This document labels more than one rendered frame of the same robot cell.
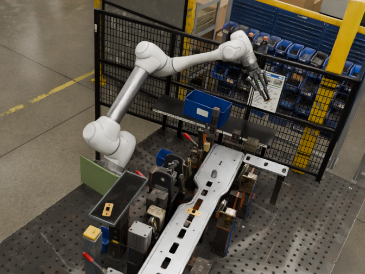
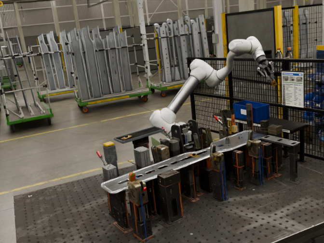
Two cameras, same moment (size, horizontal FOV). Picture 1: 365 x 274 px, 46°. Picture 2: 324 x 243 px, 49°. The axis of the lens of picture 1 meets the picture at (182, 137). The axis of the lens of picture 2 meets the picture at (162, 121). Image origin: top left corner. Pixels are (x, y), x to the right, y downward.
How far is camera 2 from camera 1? 1.70 m
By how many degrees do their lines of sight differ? 40
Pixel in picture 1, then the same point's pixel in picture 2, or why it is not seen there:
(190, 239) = (178, 165)
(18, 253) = (92, 182)
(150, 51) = (197, 63)
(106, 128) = (163, 113)
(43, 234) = not seen: hidden behind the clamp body
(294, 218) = (308, 190)
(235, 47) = (236, 41)
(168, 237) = (163, 163)
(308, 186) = not seen: outside the picture
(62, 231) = not seen: hidden behind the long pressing
